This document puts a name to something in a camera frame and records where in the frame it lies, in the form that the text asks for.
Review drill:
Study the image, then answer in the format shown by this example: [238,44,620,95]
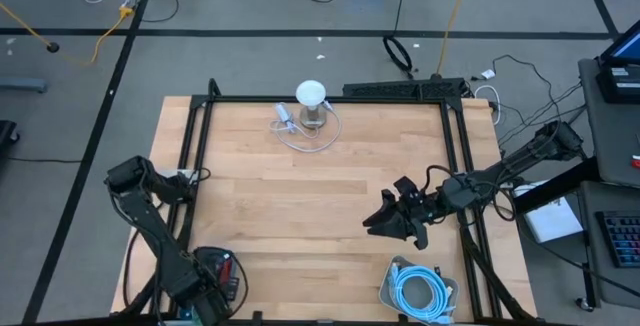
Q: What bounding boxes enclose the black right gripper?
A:
[362,175,451,252]

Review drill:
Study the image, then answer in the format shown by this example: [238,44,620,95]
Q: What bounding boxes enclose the light blue cable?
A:
[388,262,455,326]

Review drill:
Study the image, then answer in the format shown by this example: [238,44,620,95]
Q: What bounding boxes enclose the grey plastic tray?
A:
[378,254,460,325]

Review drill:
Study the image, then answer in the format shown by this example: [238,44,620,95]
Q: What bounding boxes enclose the white dome table lamp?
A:
[294,79,329,130]

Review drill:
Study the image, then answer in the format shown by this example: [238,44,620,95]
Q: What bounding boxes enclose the white power adapter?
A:
[273,102,297,134]

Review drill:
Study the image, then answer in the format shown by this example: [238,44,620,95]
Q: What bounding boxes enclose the white paper sheet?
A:
[514,180,585,245]

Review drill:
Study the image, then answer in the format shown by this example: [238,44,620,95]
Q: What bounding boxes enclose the grey side desk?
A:
[577,57,640,311]

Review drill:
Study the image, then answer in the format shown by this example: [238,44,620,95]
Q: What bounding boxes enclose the black backlit keyboard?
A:
[594,209,640,269]

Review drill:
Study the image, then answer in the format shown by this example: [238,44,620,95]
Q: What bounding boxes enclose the black laptop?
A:
[597,30,640,105]

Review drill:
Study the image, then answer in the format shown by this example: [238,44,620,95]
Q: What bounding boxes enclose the light grey lamp cable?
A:
[268,99,344,154]

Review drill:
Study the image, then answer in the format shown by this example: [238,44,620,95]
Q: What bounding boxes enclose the black aluminium table frame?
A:
[119,78,539,326]

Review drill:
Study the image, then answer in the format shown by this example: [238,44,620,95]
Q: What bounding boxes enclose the black cable with coil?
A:
[382,0,415,80]

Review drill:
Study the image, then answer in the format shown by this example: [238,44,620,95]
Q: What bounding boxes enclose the thick yellow cable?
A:
[436,0,475,78]

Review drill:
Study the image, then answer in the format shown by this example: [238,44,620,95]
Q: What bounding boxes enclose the yellow cable with plug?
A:
[0,1,136,67]

